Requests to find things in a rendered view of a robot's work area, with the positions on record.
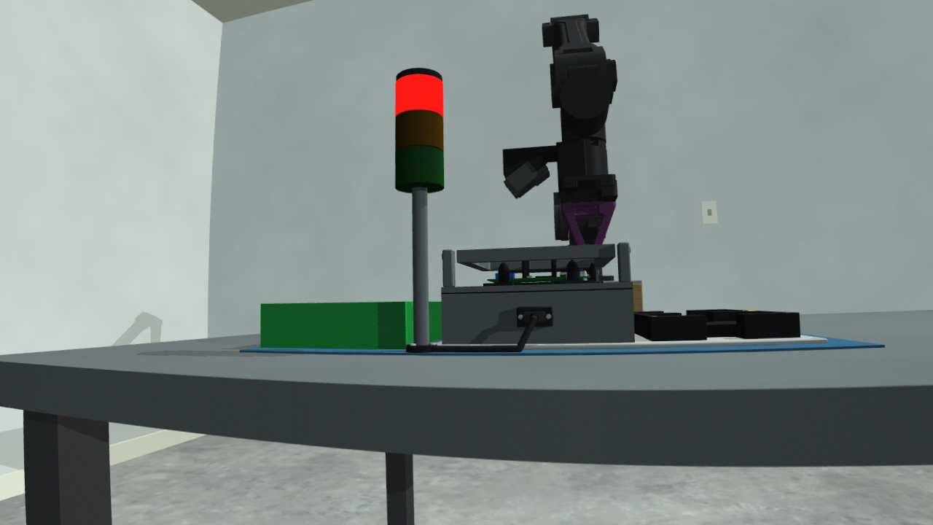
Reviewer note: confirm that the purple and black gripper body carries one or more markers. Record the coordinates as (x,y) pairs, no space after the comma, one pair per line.
(598,185)

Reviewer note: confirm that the green circuit board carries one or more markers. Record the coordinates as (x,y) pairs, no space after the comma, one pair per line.
(562,277)

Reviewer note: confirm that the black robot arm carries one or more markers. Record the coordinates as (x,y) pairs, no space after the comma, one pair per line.
(585,98)

